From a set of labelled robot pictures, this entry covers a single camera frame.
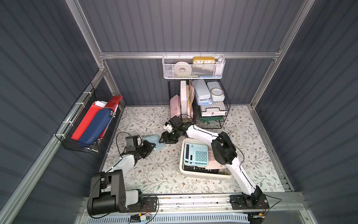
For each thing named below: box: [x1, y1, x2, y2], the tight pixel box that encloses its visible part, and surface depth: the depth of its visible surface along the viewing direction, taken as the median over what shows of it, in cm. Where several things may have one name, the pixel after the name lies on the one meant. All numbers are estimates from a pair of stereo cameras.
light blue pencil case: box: [192, 79, 213, 106], surface depth 95 cm
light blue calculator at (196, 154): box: [183, 142, 209, 167], surface depth 82 cm
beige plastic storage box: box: [179, 138, 233, 179], surface depth 73 cm
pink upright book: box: [179, 80, 188, 119], surface depth 96 cm
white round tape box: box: [210, 87, 226, 102], surface depth 97 cm
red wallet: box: [104, 95, 123, 113], surface depth 79 cm
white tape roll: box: [173, 61, 192, 77], surface depth 86 cm
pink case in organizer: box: [169, 94, 181, 119], surface depth 106 cm
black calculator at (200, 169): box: [183, 164, 220, 174], surface depth 84 cm
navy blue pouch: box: [78, 108, 112, 145], surface depth 70 cm
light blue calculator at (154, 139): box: [141, 134, 167, 151], surface depth 94 cm
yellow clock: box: [192, 56, 216, 64], surface depth 90 cm
